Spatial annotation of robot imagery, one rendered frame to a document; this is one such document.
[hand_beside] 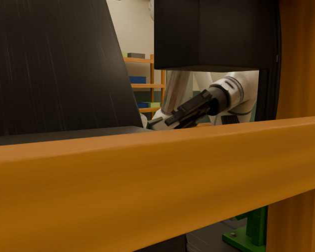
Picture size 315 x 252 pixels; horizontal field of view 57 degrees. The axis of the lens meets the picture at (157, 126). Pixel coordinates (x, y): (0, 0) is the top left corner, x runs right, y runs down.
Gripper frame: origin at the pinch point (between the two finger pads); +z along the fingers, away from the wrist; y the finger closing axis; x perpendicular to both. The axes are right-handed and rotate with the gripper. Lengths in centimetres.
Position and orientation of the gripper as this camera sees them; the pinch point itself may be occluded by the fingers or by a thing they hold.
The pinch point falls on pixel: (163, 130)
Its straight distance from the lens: 71.2
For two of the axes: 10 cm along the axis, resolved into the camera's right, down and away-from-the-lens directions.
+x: 6.3, 6.9, -3.6
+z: -7.5, 4.2, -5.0
